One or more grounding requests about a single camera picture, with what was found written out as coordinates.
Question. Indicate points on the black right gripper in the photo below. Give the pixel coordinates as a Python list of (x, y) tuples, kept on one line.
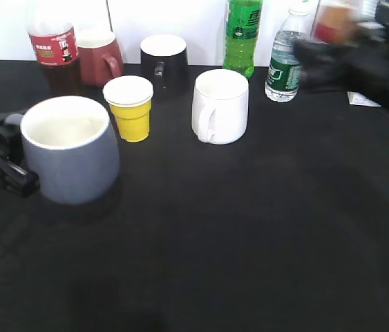
[(360, 66)]

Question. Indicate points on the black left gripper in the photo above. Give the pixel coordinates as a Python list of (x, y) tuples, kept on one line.
[(14, 177)]

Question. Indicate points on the brown coffee drink bottle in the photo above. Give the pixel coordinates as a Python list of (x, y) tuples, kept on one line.
[(334, 21)]

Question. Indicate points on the grey ceramic mug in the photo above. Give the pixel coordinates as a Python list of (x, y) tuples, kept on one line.
[(70, 143)]

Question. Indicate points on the dark red ceramic mug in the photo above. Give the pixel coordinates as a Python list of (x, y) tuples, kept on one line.
[(100, 56)]

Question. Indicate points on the green sprite bottle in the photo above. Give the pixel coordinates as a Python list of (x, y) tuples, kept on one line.
[(242, 23)]

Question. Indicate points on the white ceramic mug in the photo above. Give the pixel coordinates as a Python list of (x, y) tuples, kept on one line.
[(220, 105)]

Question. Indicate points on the black ceramic mug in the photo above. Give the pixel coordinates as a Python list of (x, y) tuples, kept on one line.
[(163, 61)]

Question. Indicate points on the white blueberry milk carton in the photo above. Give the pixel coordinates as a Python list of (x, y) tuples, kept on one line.
[(360, 100)]

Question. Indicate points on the clear water bottle green label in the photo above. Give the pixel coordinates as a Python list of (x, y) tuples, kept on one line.
[(281, 84)]

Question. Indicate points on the cola bottle red label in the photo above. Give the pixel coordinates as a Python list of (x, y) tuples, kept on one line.
[(53, 40)]

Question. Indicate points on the yellow plastic cup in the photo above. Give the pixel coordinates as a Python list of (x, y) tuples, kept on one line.
[(129, 99)]

